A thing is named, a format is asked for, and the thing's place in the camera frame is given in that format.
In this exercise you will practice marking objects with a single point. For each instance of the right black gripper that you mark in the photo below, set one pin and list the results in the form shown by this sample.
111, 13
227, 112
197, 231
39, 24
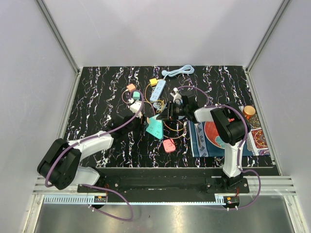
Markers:
167, 114

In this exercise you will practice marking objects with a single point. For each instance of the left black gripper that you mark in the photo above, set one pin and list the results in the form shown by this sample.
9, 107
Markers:
142, 126

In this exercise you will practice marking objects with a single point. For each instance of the teal triangular power strip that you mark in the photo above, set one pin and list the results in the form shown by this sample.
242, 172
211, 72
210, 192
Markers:
155, 128

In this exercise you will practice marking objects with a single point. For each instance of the pink square plug adapter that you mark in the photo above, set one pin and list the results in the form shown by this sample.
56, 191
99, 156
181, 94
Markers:
169, 145

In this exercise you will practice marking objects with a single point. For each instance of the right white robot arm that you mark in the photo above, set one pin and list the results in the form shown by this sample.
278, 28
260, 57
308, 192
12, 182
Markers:
232, 165

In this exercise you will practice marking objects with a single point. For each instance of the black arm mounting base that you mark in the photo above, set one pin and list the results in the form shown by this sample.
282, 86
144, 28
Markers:
167, 185

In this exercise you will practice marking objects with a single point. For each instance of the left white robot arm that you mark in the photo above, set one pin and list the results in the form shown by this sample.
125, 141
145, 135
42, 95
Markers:
61, 164

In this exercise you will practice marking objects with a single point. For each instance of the teal small charger plug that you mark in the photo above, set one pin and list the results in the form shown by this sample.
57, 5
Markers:
136, 95

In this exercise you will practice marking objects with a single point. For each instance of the yellow small charger plug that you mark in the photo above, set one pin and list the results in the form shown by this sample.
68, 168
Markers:
153, 82

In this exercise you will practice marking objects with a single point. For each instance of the salmon small charger plug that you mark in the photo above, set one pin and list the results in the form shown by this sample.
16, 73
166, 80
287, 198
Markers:
131, 87

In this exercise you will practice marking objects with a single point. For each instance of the light blue long power strip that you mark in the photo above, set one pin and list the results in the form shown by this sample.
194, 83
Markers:
157, 90

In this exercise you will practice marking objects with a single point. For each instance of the silver metal fork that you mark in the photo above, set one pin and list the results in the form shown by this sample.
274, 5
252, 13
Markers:
199, 140

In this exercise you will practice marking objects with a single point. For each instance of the dark blue patterned placemat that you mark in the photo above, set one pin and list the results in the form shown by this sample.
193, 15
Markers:
201, 148

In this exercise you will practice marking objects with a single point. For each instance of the red floral ceramic plate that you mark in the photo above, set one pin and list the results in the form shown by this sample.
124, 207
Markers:
212, 135

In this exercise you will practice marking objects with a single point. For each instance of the copper metal cup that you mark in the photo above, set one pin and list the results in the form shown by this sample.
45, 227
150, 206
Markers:
248, 111

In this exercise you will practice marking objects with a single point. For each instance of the colourful patterned coaster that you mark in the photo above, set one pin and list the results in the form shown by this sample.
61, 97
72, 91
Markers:
256, 142

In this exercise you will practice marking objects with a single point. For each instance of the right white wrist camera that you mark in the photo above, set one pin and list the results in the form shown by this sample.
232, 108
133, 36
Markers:
177, 98

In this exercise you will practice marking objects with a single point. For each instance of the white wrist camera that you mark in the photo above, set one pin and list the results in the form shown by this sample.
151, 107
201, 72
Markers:
134, 105
177, 98

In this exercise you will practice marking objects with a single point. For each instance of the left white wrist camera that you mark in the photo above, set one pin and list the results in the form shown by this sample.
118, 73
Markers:
134, 105

